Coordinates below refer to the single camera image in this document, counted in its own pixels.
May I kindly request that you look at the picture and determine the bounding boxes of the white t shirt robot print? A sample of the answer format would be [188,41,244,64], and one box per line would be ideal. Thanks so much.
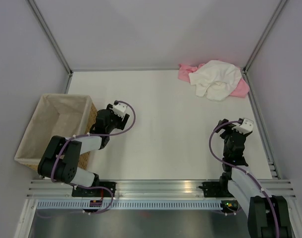
[189,60,242,101]

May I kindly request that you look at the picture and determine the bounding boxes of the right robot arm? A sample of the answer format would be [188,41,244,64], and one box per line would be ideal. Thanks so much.
[213,119,292,238]

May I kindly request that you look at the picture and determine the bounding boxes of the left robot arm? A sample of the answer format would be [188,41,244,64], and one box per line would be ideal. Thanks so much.
[37,101,136,196]

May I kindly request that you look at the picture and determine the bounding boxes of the wicker basket cloth lining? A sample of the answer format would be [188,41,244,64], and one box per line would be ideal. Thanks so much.
[14,94,98,171]

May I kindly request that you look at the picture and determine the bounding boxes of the pink t shirt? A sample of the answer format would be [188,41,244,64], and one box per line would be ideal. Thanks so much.
[178,63,250,98]

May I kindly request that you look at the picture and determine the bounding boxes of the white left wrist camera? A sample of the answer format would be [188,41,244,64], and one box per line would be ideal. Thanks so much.
[112,101,127,118]

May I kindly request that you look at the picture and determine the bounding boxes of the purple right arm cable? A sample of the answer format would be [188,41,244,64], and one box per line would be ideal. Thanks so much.
[209,119,282,238]

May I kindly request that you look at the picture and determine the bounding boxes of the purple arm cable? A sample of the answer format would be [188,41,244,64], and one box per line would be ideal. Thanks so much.
[50,101,137,183]
[209,119,282,238]

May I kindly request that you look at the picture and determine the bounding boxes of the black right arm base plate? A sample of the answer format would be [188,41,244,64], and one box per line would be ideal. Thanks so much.
[199,181,233,198]

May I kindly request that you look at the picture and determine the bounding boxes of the aluminium mounting rail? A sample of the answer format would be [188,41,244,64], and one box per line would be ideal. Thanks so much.
[26,178,296,200]

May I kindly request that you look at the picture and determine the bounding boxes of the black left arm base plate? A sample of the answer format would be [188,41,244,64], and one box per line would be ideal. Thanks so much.
[72,181,117,198]

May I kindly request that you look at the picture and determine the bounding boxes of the left aluminium frame post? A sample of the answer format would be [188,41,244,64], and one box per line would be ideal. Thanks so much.
[26,0,73,76]

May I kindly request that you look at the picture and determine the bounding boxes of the aluminium frame post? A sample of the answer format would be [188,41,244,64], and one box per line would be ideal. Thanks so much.
[242,0,290,72]
[26,0,73,76]

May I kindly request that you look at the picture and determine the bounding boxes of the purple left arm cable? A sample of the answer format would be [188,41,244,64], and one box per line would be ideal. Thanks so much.
[50,101,137,183]

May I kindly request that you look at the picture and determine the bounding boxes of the slotted grey cable duct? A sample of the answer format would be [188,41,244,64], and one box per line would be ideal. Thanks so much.
[37,199,222,210]

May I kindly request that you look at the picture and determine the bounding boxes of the right aluminium frame post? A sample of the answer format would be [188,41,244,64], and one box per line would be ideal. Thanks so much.
[242,0,290,72]

